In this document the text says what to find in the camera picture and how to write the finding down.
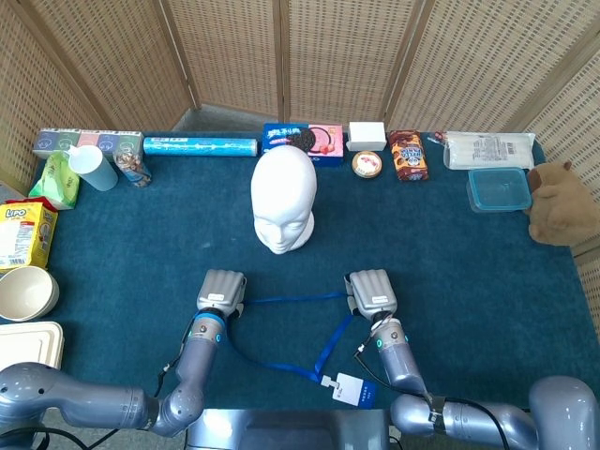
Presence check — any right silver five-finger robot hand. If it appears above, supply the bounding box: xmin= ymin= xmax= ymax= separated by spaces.
xmin=343 ymin=268 xmax=399 ymax=323

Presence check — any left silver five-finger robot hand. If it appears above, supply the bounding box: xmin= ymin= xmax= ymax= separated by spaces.
xmin=196 ymin=269 xmax=248 ymax=321

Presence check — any blue lanyard with badge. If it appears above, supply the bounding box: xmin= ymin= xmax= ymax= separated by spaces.
xmin=218 ymin=291 xmax=378 ymax=408

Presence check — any blue-green tablecloth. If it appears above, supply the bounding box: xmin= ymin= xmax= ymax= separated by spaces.
xmin=0 ymin=130 xmax=600 ymax=412

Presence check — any white foam mannequin head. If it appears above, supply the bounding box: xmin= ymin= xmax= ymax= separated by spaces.
xmin=249 ymin=144 xmax=319 ymax=256

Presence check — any round tin with yellow lid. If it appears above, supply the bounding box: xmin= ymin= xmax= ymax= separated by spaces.
xmin=352 ymin=150 xmax=383 ymax=180

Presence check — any brown cookie packet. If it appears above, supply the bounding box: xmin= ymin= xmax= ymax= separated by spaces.
xmin=387 ymin=129 xmax=430 ymax=184

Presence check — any blue rolled tube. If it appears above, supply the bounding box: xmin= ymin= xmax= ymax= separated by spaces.
xmin=142 ymin=135 xmax=260 ymax=158

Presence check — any clear jar of biscuit sticks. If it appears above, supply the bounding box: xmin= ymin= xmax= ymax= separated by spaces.
xmin=113 ymin=145 xmax=154 ymax=189

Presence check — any grey robot torso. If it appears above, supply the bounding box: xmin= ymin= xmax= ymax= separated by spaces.
xmin=185 ymin=408 xmax=393 ymax=450

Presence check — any small white box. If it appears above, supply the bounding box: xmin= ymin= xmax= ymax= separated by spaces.
xmin=346 ymin=121 xmax=388 ymax=153

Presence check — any blue and pink Oreo box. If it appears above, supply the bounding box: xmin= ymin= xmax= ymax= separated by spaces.
xmin=261 ymin=122 xmax=345 ymax=169

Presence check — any clear container with blue lid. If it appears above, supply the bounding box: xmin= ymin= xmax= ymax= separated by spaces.
xmin=465 ymin=167 xmax=533 ymax=215

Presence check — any pale blue cup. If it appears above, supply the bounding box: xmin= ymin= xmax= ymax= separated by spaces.
xmin=67 ymin=144 xmax=120 ymax=192

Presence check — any clear bag of white goods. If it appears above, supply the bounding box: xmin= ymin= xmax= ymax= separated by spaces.
xmin=442 ymin=131 xmax=537 ymax=171

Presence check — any cream bowl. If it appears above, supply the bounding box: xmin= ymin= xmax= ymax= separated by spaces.
xmin=0 ymin=265 xmax=61 ymax=323

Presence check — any green snack bag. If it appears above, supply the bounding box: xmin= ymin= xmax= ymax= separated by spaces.
xmin=28 ymin=152 xmax=82 ymax=211

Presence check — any white takeaway lunch box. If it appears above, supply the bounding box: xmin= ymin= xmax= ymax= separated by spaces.
xmin=0 ymin=320 xmax=66 ymax=372

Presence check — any multicolour tea box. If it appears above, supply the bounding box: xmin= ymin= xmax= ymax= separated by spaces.
xmin=32 ymin=127 xmax=145 ymax=163

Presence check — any yellow Lipo biscuit pack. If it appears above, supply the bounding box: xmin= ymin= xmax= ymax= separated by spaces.
xmin=0 ymin=197 xmax=60 ymax=274

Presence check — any brown plush toy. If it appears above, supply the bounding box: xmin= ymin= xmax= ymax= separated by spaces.
xmin=523 ymin=160 xmax=600 ymax=248

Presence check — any woven bamboo folding screen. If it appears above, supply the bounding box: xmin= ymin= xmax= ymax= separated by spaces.
xmin=0 ymin=0 xmax=600 ymax=338

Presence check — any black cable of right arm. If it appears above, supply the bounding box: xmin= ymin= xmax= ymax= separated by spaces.
xmin=352 ymin=345 xmax=533 ymax=450

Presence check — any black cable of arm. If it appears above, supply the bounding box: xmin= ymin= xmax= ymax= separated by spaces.
xmin=153 ymin=318 xmax=197 ymax=399
xmin=352 ymin=345 xmax=533 ymax=450

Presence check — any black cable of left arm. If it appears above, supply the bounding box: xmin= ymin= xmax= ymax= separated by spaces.
xmin=153 ymin=318 xmax=197 ymax=399

